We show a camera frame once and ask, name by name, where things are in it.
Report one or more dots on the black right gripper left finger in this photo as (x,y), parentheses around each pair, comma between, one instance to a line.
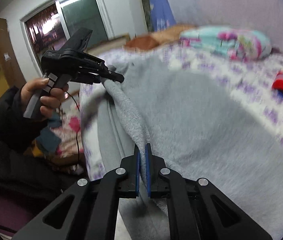
(88,209)

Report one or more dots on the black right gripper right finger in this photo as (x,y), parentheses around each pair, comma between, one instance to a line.
(197,209)

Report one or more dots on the grey fleece pants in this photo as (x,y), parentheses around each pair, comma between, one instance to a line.
(198,129)

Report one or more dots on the person's left forearm black sleeve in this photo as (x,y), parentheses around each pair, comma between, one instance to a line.
(16,132)

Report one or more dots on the person's left hand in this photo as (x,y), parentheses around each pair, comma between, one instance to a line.
(49,103)

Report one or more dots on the wooden headboard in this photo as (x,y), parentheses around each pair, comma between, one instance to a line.
(114,43)

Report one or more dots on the brown orange pillow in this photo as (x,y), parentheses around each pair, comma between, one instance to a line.
(156,39)

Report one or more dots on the pink floral quilt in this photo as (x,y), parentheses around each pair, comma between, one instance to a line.
(60,141)

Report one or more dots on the blue patterned hanging cloth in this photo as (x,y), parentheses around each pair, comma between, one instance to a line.
(161,15)

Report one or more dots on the purple floral bed sheet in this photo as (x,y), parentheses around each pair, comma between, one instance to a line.
(249,83)

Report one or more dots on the turquoise pink floral folded blanket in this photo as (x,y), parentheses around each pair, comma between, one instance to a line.
(233,44)

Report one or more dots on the lavender mosquito net drape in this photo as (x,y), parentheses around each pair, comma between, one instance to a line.
(263,15)

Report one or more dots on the window with aluminium frame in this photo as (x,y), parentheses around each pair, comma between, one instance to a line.
(52,24)

